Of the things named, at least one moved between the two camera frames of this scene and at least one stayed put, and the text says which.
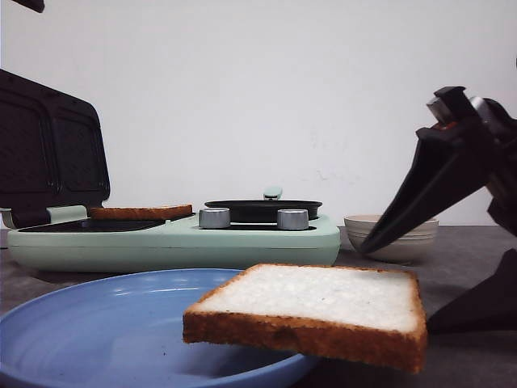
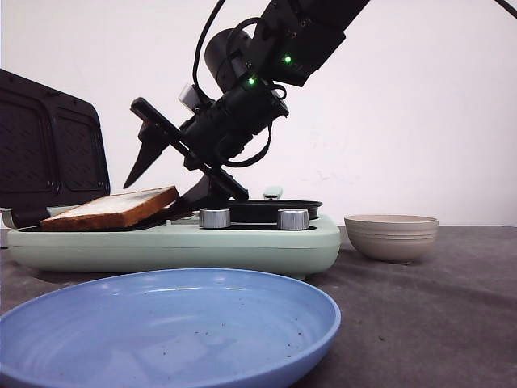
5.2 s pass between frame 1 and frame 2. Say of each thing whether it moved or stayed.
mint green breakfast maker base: stayed
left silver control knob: stayed
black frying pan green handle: stayed
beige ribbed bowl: stayed
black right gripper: moved
